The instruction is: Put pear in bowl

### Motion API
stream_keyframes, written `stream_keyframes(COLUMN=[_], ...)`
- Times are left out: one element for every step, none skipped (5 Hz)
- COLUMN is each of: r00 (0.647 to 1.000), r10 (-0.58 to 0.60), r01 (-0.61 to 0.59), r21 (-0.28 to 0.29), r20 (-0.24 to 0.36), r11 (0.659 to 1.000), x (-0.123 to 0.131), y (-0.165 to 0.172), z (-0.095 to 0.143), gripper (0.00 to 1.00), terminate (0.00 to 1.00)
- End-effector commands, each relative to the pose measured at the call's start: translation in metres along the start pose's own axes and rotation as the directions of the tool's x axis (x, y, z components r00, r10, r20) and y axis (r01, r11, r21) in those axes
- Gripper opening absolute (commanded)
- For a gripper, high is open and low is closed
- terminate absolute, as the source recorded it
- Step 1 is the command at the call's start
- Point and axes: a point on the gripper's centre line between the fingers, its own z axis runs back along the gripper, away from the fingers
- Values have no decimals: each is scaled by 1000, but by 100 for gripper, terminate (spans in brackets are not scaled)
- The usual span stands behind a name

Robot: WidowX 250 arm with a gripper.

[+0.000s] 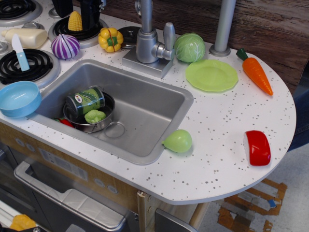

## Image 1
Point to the small steel pot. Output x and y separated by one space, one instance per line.
80 122

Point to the green toy cabbage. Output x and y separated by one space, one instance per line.
189 48

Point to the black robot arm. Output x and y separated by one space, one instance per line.
90 10

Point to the front left black burner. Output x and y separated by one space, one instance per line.
44 68

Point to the yellow toy on floor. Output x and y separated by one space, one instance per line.
22 222

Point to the white blue toy knife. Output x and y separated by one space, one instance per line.
20 54

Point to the blue plastic bowl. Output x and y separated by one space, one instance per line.
20 99

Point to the green plastic plate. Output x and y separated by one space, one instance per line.
211 75

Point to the light green toy broccoli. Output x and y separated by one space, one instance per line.
94 116

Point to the grey stove knob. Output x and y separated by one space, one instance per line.
33 25
4 48
53 14

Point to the grey metal pole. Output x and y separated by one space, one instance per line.
220 48

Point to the grey stove knob middle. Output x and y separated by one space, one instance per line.
33 25

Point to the dark pot lid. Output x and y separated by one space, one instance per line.
130 36

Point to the yellow toy bell pepper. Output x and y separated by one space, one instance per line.
110 39

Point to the yellow toy corn cob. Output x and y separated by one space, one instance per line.
75 22

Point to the red toy pepper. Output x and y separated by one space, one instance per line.
64 121

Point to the silver toy faucet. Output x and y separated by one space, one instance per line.
149 55

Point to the black burner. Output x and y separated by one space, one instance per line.
18 12
44 68
86 38

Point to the back right black burner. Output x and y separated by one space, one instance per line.
86 38

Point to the purple toy onion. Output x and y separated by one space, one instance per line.
65 46

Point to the grey metal sink basin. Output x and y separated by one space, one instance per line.
146 111

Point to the silver oven door handle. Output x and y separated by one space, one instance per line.
70 207

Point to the green toy tin can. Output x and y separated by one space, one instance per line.
84 101

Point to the green toy pear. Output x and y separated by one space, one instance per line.
179 141

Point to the red toy apple slice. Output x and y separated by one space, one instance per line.
257 148

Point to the cream toy bottle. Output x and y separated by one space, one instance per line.
29 38

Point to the orange toy carrot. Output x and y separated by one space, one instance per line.
255 72

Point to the back left black burner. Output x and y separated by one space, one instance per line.
18 12

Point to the grey stove knob left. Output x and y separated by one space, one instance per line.
4 48

